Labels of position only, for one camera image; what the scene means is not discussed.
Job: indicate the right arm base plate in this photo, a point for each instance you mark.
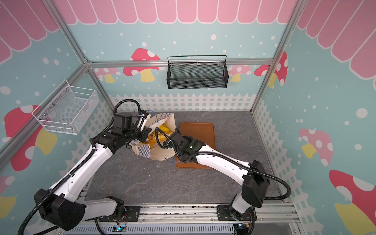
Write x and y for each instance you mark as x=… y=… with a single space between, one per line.
x=227 y=213

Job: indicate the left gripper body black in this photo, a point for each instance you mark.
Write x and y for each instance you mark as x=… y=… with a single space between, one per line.
x=132 y=134

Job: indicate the checkered paper bag blue handles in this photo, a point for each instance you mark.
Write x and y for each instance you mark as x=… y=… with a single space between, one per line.
x=150 y=148

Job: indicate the yellow fake croissant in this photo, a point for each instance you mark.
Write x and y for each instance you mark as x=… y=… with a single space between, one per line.
x=151 y=140

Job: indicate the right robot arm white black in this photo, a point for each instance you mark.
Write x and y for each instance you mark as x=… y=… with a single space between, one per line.
x=251 y=176

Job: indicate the black mesh wall basket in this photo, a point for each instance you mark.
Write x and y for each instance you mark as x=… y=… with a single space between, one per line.
x=197 y=72

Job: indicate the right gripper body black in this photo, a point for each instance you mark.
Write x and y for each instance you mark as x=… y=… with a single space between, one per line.
x=172 y=138

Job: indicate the white mesh wall basket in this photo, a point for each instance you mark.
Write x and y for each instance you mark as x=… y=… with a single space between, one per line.
x=66 y=109

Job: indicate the ridged yellow fake bread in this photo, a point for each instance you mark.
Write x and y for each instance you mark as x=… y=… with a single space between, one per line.
x=165 y=129

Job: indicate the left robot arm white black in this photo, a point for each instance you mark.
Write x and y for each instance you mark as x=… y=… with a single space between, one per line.
x=59 y=204

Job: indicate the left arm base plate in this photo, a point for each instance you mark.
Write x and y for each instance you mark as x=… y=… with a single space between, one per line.
x=125 y=214

